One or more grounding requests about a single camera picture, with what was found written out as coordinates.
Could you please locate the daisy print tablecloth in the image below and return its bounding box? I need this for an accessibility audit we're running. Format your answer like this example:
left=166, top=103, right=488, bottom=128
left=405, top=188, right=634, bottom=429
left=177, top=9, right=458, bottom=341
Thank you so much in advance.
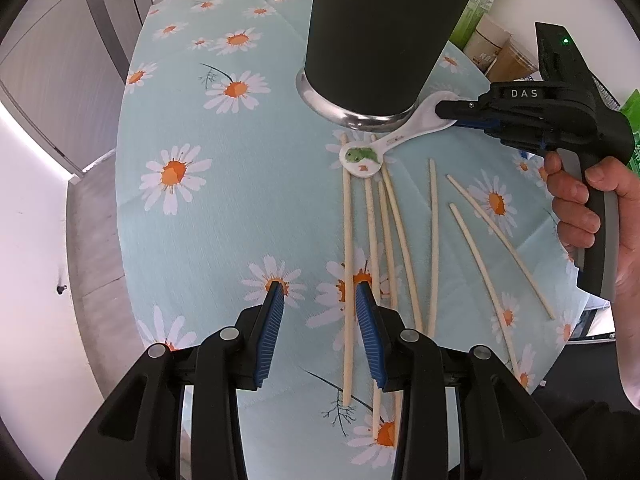
left=114, top=0, right=601, bottom=480

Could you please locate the person's right forearm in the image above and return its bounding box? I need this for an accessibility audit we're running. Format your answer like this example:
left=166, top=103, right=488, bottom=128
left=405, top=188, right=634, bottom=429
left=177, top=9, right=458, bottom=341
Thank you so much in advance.
left=614, top=280, right=640, bottom=413

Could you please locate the person's right hand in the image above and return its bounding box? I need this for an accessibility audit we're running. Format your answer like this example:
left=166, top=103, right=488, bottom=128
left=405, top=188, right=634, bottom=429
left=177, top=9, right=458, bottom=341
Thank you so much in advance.
left=544, top=151, right=640, bottom=287

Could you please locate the black utensil holder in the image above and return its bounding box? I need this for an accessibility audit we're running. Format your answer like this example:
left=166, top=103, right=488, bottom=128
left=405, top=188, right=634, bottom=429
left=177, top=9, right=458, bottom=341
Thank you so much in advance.
left=296, top=0, right=487, bottom=131

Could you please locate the green packet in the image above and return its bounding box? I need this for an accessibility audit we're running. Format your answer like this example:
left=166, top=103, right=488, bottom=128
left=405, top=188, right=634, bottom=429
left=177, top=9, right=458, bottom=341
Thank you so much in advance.
left=620, top=89, right=640, bottom=177

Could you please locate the grey door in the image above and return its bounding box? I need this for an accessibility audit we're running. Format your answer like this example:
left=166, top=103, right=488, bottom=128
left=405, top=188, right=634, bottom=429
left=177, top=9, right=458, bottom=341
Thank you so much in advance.
left=0, top=0, right=153, bottom=181

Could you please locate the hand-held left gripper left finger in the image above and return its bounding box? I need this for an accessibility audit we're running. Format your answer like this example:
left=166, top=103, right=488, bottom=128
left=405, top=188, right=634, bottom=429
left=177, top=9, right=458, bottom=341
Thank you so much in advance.
left=57, top=280, right=287, bottom=480

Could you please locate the row of condiment bottles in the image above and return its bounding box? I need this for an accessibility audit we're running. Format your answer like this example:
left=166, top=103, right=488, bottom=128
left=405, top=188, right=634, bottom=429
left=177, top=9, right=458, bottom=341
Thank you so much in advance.
left=449, top=0, right=510, bottom=50

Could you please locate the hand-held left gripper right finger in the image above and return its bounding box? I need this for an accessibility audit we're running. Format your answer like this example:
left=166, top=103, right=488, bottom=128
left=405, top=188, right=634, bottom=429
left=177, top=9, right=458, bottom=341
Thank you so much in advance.
left=354, top=281, right=586, bottom=480

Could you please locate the person's dark clothing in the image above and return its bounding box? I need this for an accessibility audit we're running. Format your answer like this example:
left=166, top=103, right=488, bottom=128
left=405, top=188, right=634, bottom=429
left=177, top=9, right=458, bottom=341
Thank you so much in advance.
left=530, top=385, right=640, bottom=480

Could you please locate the beige carton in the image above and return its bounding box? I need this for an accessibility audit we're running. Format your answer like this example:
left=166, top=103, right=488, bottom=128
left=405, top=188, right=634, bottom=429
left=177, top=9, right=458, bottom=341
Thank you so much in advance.
left=464, top=14, right=513, bottom=77
left=492, top=37, right=543, bottom=83

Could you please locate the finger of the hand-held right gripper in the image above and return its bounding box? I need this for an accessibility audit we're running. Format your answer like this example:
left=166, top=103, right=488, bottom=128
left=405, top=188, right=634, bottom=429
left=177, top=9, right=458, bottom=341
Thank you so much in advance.
left=435, top=92, right=502, bottom=133
left=481, top=126, right=547, bottom=154

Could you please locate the white ceramic spoon green print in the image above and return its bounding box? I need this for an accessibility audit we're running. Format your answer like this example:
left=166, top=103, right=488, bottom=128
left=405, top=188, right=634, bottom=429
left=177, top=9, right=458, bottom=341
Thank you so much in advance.
left=339, top=91, right=460, bottom=179

